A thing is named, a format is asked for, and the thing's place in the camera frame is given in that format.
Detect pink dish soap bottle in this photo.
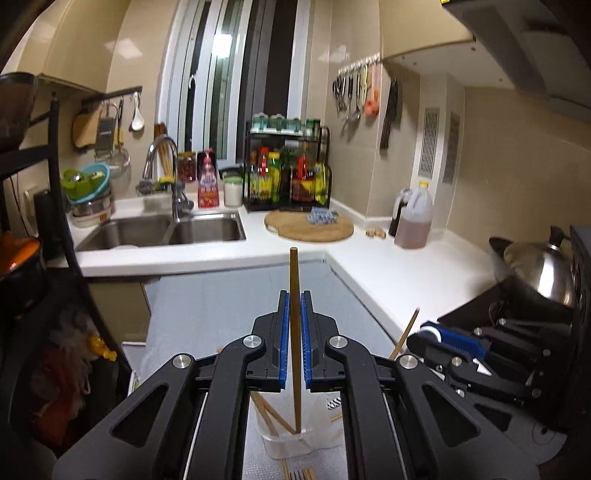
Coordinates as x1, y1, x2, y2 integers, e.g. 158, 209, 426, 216
197, 148, 220, 208

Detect green plastic colander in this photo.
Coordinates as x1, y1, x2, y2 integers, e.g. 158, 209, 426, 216
62, 168, 105, 195

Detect white ladle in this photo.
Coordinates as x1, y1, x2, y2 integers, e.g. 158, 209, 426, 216
129, 91, 145, 133

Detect oil jug with yellow cap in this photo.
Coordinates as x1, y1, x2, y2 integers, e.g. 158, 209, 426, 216
394, 181, 435, 250

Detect black wall shelf rail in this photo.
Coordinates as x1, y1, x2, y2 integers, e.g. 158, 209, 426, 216
82, 86, 143, 114

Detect row of green-lid spice jars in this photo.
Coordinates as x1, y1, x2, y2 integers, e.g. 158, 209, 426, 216
252, 112, 321, 134

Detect black cleaver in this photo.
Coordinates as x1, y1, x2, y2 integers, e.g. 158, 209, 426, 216
379, 78, 402, 151

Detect hanging kitchen scissors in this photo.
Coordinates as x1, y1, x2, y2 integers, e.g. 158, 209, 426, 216
332, 75, 348, 114

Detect blue plastic basin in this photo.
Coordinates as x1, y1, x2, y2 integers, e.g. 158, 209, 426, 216
69, 164, 112, 201

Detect clear plastic container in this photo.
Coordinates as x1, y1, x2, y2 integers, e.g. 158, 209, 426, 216
252, 391, 348, 462

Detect steel range hood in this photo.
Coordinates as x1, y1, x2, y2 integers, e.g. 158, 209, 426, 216
441, 0, 591, 100

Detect white wall socket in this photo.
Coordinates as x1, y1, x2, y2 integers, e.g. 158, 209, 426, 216
23, 185, 38, 224

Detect hanging wooden board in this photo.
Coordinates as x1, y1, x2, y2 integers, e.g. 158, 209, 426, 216
71, 108, 103, 149

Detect orange and black pot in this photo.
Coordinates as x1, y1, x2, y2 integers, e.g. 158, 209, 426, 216
0, 231, 45, 319

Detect black thermos bottle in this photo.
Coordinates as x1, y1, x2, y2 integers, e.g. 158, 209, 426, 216
33, 188, 61, 260

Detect crumpled red bag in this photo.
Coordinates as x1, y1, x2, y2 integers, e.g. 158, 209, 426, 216
34, 346, 93, 444

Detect crumpled yellow bag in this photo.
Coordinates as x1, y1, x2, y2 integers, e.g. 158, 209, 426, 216
88, 336, 118, 361

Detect black glass gas stove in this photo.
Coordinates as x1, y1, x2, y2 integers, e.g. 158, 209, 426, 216
436, 286, 575, 333

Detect black metal shelf rack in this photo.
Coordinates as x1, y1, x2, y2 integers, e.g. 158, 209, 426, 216
0, 92, 134, 416

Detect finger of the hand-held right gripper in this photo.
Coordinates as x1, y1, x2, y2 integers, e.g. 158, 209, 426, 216
406, 320, 552, 365
422, 353, 546, 409

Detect wall hook rail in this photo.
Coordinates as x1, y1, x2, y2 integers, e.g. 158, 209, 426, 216
337, 54, 382, 75

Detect white jar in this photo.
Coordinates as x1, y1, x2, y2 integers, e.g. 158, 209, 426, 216
224, 175, 243, 207

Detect red jar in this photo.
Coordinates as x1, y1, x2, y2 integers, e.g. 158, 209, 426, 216
178, 151, 198, 183

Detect white wall vent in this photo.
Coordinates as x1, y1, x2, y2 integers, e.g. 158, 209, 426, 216
418, 108, 439, 178

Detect round wooden cutting board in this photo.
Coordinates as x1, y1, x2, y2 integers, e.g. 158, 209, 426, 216
264, 210, 355, 243

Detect hanging metal peeler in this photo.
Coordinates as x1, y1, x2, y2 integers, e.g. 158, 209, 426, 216
346, 71, 363, 122

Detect sink sponge rack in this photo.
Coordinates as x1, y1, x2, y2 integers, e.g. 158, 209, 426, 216
135, 179, 186, 198

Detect metal grater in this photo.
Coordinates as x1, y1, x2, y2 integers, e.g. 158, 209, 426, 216
95, 104, 119, 158

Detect steel wok lid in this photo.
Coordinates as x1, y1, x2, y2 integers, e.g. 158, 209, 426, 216
503, 225, 579, 308

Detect row of sauce bottles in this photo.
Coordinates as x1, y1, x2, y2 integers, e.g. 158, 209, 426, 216
248, 144, 329, 204

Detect grey woven table mat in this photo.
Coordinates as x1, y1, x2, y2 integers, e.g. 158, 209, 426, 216
122, 260, 568, 480

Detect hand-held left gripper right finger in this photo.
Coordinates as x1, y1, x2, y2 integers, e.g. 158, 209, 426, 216
300, 290, 541, 480

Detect steel kitchen sink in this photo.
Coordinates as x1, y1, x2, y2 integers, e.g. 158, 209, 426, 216
75, 212, 247, 253

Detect upright brown chopstick bundle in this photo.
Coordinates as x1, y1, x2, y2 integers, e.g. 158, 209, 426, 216
154, 121, 177, 182

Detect white framed sliding window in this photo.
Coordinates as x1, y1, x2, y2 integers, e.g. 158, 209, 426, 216
159, 0, 310, 174

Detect pile of wooden chopsticks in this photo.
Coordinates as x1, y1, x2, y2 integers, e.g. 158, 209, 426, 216
281, 460, 318, 480

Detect yellow handled strainer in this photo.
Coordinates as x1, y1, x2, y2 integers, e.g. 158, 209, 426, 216
108, 98, 131, 169

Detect blue and white cloth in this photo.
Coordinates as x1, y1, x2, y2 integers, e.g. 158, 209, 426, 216
307, 208, 340, 226

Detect black wire spice rack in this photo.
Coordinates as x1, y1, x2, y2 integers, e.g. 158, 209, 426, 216
244, 124, 331, 213

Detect steel mixing bowl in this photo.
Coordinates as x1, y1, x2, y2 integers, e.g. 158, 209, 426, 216
69, 194, 114, 227

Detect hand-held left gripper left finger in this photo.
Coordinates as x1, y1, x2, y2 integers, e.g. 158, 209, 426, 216
52, 290, 291, 480

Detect steel kitchen faucet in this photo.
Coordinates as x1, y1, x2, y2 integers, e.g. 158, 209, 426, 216
141, 136, 195, 222

